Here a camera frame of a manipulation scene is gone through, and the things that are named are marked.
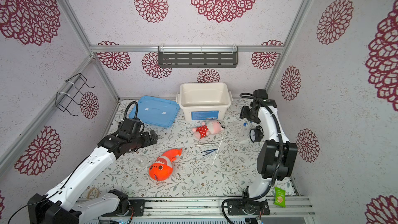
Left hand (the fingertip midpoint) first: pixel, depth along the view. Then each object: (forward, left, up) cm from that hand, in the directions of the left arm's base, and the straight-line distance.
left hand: (150, 141), depth 80 cm
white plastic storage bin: (+41, -30, -13) cm, 52 cm away
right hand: (+15, -53, +3) cm, 55 cm away
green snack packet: (-24, -65, -14) cm, 71 cm away
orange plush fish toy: (-12, -6, -7) cm, 15 cm away
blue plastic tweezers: (+2, -33, -15) cm, 37 cm away
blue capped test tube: (+11, -52, 0) cm, 53 cm away
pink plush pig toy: (+14, -31, -9) cm, 35 cm away
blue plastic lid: (+37, +7, -19) cm, 42 cm away
